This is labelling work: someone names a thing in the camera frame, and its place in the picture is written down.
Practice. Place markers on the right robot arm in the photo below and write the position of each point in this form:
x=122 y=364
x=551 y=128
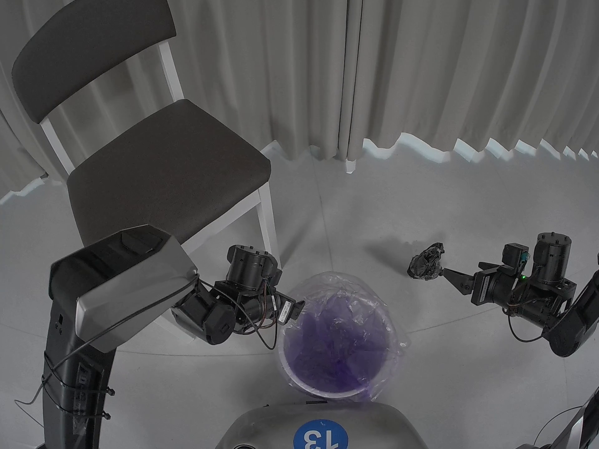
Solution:
x=552 y=260

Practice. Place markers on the white trash bin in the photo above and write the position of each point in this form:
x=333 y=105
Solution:
x=318 y=390

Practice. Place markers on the white curtain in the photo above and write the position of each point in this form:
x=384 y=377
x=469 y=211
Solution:
x=468 y=63
x=257 y=63

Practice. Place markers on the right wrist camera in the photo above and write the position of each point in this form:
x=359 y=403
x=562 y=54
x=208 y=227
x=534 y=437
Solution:
x=514 y=257

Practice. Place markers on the black plastic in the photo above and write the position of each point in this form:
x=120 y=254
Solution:
x=426 y=262

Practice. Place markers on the purple plastic bag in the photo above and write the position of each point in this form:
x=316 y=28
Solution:
x=337 y=344

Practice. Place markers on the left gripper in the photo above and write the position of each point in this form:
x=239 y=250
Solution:
x=266 y=311

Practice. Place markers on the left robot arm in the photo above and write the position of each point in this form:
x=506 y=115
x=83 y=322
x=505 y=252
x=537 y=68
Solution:
x=121 y=288

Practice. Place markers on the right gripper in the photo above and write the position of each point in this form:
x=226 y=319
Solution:
x=491 y=288

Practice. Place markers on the grey chair with white legs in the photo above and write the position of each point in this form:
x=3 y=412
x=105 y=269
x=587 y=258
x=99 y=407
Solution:
x=168 y=171

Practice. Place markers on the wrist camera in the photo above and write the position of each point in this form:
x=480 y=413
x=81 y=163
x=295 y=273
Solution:
x=514 y=257
x=274 y=274

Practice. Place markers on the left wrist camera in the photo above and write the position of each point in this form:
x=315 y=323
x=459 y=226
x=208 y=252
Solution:
x=274 y=274

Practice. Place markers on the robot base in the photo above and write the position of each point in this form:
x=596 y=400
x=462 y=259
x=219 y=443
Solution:
x=323 y=421

